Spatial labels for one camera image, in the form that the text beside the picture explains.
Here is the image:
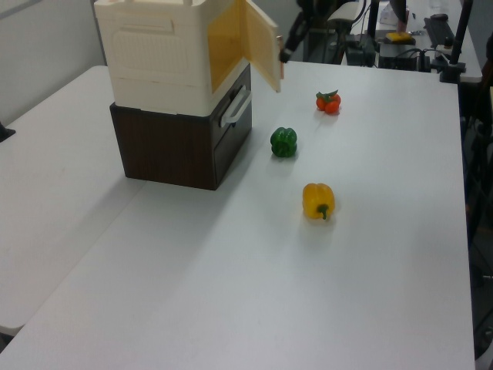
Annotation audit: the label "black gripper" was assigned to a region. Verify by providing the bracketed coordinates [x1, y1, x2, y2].
[277, 0, 328, 64]

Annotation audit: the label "cream cabinet door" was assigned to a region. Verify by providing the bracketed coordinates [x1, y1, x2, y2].
[239, 0, 284, 94]

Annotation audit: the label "cream plastic cabinet box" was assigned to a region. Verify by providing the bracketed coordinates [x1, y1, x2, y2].
[93, 0, 252, 116]

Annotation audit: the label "red tomatoes with green stem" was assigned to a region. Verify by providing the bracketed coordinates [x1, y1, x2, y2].
[315, 89, 343, 116]

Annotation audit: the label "green bell pepper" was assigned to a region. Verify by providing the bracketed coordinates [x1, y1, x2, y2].
[270, 126, 298, 159]

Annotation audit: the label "black electronics box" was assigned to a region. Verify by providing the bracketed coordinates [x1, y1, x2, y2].
[377, 41, 431, 72]

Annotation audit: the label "black keyboard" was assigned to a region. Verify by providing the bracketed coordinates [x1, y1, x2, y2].
[423, 16, 458, 50]

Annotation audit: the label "yellow bell pepper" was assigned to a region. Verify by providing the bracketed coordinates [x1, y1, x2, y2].
[301, 182, 336, 221]

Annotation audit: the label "dark brown drawer unit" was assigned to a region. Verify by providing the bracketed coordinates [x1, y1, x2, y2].
[109, 62, 254, 191]

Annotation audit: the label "black pole with clamp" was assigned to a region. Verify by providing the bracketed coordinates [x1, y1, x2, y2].
[438, 0, 475, 83]

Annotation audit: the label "white drawer handle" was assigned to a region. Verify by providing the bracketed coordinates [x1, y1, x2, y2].
[219, 85, 253, 128]

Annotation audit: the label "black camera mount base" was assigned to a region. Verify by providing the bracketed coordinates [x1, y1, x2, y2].
[0, 120, 17, 144]

